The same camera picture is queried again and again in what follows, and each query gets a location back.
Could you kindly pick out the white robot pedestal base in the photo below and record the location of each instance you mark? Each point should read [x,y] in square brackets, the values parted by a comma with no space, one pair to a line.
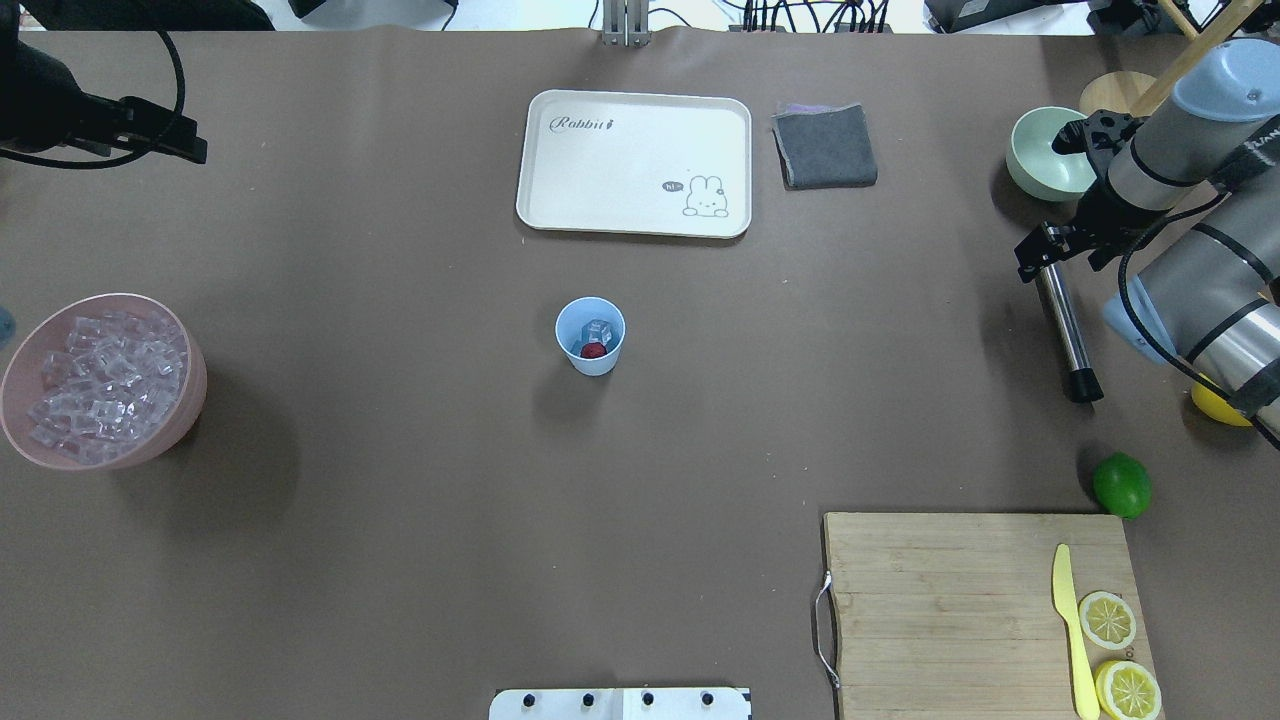
[696,702]

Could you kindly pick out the lemon slice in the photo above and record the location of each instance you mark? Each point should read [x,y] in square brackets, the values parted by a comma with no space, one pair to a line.
[1108,620]
[1128,690]

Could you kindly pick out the grey folded cloth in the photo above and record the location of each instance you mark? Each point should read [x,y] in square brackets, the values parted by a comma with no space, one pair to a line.
[825,147]

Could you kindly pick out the wooden cup tree stand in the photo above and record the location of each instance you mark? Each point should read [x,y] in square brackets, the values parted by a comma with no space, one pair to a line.
[1135,93]

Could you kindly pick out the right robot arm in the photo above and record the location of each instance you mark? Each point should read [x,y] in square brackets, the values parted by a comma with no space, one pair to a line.
[1183,207]

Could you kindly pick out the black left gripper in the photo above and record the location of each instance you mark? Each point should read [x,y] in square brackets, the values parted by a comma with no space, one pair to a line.
[52,85]

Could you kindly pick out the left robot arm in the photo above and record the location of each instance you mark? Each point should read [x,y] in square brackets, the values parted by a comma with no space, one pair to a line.
[48,121]

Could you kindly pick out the green lime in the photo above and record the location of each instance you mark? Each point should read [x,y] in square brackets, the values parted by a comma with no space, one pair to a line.
[1121,484]

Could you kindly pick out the lemon slice lower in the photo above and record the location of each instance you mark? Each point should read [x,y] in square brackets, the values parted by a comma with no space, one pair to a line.
[1128,690]

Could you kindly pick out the yellow plastic knife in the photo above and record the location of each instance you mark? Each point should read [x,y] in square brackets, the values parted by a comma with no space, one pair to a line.
[1083,696]

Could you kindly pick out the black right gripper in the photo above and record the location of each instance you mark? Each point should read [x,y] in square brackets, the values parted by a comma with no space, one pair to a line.
[1103,217]

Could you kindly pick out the wooden cutting board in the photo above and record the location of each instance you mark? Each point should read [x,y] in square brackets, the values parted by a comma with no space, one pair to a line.
[949,615]

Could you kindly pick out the yellow lemon near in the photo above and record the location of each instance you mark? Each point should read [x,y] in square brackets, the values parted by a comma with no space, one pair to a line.
[1216,408]

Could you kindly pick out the lemon slice upper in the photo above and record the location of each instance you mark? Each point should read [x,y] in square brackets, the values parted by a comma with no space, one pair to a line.
[1108,620]

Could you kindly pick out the beige rabbit tray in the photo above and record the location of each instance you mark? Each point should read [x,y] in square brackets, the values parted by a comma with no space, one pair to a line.
[615,162]

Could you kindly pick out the aluminium frame post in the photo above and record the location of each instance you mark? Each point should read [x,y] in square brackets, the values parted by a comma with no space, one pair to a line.
[625,23]

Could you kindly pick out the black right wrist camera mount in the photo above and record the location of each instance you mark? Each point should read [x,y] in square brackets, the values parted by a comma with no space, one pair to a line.
[1100,137]

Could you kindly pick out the pink bowl of ice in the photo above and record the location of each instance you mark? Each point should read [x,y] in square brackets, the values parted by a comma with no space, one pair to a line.
[106,383]

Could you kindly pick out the mint green bowl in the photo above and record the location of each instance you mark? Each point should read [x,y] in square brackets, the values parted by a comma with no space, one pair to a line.
[1040,171]

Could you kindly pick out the steel muddler black tip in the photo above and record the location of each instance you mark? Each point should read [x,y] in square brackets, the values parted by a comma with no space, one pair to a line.
[1081,384]

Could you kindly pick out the light blue plastic cup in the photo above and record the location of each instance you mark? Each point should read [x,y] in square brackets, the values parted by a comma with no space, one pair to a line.
[573,317]

